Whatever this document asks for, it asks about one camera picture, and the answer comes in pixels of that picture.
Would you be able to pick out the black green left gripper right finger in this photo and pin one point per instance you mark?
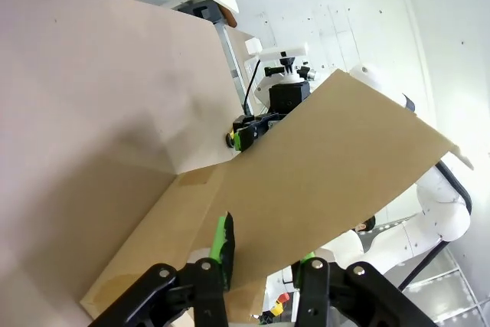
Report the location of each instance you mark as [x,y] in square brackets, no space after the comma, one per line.
[325,288]

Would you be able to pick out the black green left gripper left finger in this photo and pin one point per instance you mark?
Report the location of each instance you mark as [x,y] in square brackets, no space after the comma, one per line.
[214,265]

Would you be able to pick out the red yellow emergency button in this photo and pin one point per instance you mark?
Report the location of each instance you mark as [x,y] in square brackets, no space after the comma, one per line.
[280,304]

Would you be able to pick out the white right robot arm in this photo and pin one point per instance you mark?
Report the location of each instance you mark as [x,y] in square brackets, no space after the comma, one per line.
[440,208]

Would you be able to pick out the brown cardboard box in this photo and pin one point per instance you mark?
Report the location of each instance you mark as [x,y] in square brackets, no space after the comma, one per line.
[306,170]

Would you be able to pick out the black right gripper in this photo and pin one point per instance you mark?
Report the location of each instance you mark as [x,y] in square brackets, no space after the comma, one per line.
[287,99]

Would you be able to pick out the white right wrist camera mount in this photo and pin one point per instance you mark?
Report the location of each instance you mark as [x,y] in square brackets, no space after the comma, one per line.
[285,53]

